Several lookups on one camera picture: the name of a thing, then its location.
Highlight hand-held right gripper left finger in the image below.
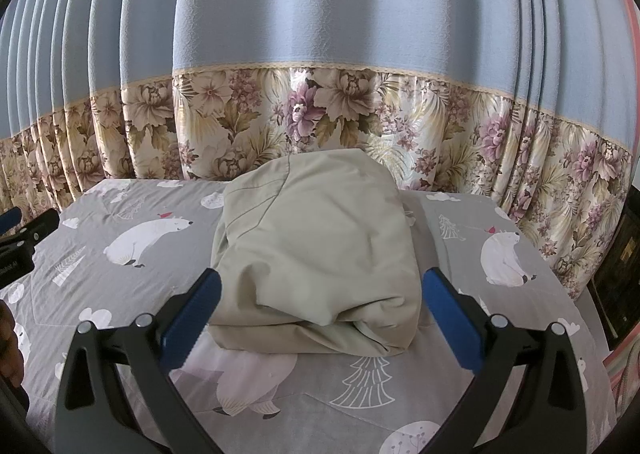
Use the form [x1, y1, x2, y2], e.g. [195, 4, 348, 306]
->
[54, 267, 224, 454]

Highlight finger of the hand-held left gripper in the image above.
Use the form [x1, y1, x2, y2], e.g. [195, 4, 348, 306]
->
[0, 206, 24, 236]
[14, 208, 61, 244]

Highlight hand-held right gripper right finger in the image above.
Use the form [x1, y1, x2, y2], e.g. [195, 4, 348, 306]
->
[422, 266, 589, 454]

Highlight pale green jacket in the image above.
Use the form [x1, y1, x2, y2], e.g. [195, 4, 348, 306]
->
[207, 148, 422, 360]

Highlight person's left hand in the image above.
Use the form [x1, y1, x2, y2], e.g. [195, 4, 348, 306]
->
[0, 301, 26, 387]

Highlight grey printed bed cover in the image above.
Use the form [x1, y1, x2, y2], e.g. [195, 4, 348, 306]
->
[0, 178, 619, 454]

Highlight dark cabinet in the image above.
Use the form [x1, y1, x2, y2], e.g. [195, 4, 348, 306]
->
[587, 184, 640, 352]

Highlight pink striped cloth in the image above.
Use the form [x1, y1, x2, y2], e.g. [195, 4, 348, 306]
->
[602, 329, 640, 435]

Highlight blue floral curtain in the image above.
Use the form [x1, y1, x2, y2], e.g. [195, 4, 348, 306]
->
[0, 0, 640, 303]

